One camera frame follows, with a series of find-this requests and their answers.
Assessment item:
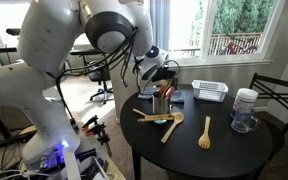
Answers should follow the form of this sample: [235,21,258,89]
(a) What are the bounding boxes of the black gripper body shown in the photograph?
[151,67,178,83]

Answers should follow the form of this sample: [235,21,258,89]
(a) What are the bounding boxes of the stainless steel bucket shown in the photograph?
[151,91,172,115]

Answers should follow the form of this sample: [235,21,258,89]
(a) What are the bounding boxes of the orange red silicone utensil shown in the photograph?
[157,84,167,99]

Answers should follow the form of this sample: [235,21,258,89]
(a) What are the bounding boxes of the red silicone spatula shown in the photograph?
[164,85,177,100]

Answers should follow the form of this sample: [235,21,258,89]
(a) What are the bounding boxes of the blue grey towel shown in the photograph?
[137,87,187,104]

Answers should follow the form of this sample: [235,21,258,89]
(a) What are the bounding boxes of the flat wooden utensil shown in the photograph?
[136,113,176,123]

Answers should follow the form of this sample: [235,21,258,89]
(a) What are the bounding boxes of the thin wooden utensil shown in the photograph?
[132,108,151,119]

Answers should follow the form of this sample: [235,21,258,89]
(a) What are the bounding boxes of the teal silicone spatula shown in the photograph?
[153,118,168,125]

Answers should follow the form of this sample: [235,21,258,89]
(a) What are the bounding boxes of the white plastic basket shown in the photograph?
[191,79,229,103]

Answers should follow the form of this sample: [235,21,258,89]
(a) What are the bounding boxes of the blue grey curtain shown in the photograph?
[148,0,172,53]

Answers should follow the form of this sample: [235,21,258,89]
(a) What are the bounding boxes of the white framed window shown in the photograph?
[168,0,287,68]
[0,0,93,51]

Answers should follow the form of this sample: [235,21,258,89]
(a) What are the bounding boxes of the wooden spork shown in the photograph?
[198,115,212,150]

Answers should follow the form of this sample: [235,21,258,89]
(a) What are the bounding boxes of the black office chair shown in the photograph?
[69,49,115,105]

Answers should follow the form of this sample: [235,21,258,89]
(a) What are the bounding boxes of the red bicycle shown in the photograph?
[218,39,259,56]

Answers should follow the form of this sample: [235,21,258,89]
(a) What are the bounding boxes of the clear glass mug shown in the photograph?
[230,108,261,134]

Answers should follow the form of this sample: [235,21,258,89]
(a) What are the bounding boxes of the black orange clamp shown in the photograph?
[83,122,107,138]
[81,114,99,132]

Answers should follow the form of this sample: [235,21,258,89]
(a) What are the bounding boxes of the round black table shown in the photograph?
[119,83,274,180]

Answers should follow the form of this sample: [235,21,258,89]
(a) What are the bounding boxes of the clamp with silver bar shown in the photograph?
[96,129,114,158]

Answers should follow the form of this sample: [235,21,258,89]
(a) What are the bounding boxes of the wooden balcony railing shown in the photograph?
[170,32,264,57]

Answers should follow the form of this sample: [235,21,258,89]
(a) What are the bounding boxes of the green trees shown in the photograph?
[213,0,278,36]

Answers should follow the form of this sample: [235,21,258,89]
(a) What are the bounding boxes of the black dining chair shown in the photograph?
[248,72,288,180]

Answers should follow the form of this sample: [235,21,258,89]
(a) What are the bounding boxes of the wooden plank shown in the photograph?
[0,124,38,148]

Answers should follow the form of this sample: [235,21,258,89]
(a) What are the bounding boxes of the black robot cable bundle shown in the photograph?
[53,26,182,134]

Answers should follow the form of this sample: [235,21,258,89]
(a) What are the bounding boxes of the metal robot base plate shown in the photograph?
[0,146,112,180]

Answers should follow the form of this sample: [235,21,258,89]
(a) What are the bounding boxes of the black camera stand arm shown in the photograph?
[0,47,18,54]

